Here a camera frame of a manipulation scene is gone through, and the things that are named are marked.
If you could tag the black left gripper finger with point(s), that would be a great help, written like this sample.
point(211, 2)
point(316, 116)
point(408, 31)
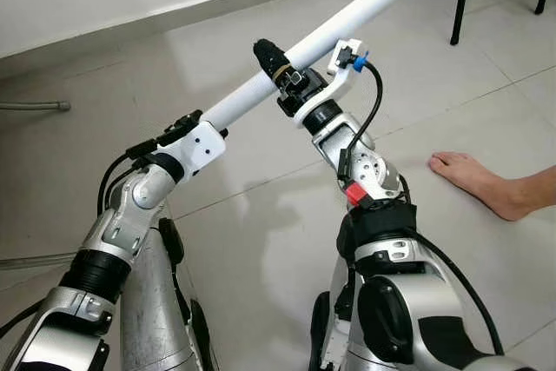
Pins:
point(193, 121)
point(223, 134)

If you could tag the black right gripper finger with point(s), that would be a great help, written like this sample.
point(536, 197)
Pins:
point(274, 60)

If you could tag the white plastic table leg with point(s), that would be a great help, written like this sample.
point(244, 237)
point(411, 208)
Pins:
point(347, 15)

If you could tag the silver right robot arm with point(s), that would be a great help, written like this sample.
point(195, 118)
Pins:
point(373, 180)

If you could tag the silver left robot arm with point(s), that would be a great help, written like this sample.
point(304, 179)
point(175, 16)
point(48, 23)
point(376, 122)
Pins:
point(113, 232)

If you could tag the silver left robot leg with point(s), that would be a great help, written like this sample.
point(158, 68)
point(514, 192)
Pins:
point(156, 301)

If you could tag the silver robot leg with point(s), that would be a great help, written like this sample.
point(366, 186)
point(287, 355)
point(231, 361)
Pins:
point(156, 301)
point(334, 336)

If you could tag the bare human foot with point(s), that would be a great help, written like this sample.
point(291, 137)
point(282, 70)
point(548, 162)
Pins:
point(478, 180)

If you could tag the silver right robot leg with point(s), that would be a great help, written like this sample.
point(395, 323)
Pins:
point(334, 336)

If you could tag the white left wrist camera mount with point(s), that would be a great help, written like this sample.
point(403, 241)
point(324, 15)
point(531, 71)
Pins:
point(200, 149)

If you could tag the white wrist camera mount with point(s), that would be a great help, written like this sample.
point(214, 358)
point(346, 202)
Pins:
point(334, 84)
point(200, 149)

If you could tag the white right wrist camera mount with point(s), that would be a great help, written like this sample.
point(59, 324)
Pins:
point(334, 84)

